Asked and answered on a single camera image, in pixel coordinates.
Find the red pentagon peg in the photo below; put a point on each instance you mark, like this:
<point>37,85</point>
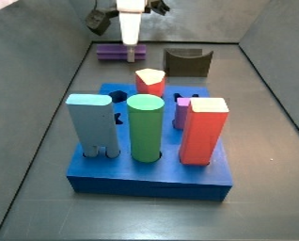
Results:
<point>150,81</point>

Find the red square peg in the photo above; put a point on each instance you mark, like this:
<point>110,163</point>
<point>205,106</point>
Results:
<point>204,126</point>

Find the black curved fixture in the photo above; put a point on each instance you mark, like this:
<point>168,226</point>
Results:
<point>186,62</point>

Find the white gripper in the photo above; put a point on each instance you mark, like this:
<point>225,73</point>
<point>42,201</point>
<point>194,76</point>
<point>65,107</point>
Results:
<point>132,10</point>

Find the green cylinder peg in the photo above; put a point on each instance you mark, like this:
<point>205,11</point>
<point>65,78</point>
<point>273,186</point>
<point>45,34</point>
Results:
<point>146,118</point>

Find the purple star-profile bar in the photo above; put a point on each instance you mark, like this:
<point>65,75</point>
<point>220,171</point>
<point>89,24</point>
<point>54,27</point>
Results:
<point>114,51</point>

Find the blue shape sorter base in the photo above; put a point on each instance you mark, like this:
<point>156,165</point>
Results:
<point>166,178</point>

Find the small purple square peg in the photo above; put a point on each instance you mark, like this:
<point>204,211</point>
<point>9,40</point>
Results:
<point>181,112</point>

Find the light blue double-round peg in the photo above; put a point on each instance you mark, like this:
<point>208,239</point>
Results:
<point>96,125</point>

